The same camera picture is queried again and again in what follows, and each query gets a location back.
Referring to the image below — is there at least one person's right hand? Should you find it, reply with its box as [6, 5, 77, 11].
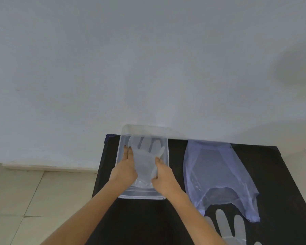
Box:
[151, 157, 183, 198]

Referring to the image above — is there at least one person's left hand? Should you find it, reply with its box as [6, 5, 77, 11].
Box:
[109, 145, 138, 188]

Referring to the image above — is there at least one clear disposable plastic glove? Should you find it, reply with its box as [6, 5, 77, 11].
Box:
[204, 209, 263, 245]
[127, 135, 166, 189]

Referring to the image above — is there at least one person's left forearm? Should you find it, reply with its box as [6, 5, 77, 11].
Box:
[40, 179, 128, 245]

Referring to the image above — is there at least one person's right forearm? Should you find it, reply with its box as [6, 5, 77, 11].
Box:
[168, 189, 228, 245]

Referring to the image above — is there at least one clear plastic container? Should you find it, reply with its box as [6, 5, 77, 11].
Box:
[115, 124, 172, 200]

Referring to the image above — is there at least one translucent blue plastic bag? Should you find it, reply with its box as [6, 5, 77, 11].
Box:
[183, 139, 260, 223]

